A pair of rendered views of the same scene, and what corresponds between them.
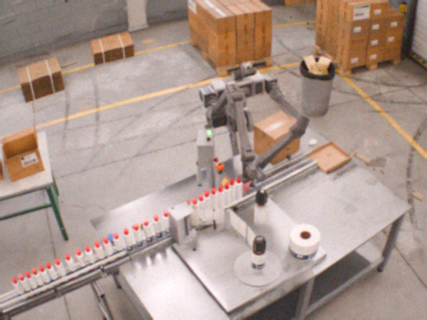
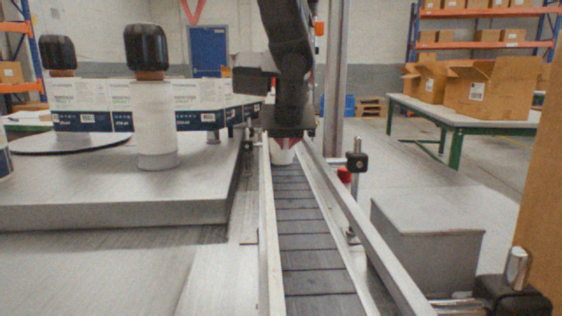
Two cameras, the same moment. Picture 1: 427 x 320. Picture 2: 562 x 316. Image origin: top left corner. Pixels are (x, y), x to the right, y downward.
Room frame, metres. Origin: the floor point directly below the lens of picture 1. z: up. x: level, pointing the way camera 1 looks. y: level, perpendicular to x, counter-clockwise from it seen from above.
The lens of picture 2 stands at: (2.89, -0.78, 1.09)
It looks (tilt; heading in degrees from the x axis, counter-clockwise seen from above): 16 degrees down; 117
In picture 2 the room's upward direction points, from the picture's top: straight up
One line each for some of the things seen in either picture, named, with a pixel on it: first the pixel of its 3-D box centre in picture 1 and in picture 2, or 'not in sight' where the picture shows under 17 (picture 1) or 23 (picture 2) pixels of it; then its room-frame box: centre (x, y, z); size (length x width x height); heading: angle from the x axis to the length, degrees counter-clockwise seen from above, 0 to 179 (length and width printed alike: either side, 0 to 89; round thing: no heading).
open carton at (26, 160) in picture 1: (20, 150); (495, 88); (3.17, 1.70, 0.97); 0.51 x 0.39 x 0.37; 25
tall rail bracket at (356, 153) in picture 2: not in sight; (341, 188); (2.76, -0.34, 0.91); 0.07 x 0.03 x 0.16; 31
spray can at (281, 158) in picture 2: (239, 189); (281, 119); (2.57, -0.17, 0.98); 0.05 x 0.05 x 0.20
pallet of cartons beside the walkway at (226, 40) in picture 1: (228, 27); not in sight; (6.49, -0.30, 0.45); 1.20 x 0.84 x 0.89; 21
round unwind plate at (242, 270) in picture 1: (258, 267); (74, 140); (1.93, -0.25, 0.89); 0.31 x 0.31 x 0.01
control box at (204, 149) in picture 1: (206, 148); not in sight; (2.55, 0.04, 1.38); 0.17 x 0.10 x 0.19; 176
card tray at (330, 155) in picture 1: (329, 156); not in sight; (3.04, -0.95, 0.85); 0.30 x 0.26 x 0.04; 121
